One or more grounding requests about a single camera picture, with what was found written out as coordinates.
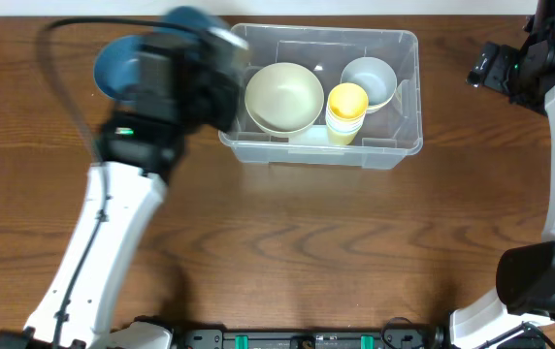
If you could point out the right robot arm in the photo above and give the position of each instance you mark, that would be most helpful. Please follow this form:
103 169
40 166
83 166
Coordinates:
513 314

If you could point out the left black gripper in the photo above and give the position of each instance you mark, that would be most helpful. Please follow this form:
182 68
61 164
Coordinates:
230 108

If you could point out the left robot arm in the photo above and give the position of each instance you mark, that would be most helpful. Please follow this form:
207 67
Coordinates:
126 185

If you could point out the large cream bowl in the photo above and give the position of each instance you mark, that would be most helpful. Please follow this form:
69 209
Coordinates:
284 99

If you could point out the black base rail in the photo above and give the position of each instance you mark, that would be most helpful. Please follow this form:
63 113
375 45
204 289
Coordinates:
399 333

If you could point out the small grey bowl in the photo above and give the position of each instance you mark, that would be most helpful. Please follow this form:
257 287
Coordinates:
375 76

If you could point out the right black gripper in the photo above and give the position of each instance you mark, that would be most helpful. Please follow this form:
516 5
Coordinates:
502 79

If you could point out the blue bowl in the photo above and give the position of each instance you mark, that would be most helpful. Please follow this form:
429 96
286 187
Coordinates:
116 66
194 18

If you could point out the yellow cup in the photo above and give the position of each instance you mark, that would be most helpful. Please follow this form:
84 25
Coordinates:
348 101
341 138

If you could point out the small white bowl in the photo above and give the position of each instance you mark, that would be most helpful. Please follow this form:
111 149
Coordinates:
375 108

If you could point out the clear plastic storage container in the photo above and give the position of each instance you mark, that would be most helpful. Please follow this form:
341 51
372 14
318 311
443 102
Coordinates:
328 96

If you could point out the light blue cup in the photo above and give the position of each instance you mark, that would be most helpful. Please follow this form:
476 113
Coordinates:
349 126

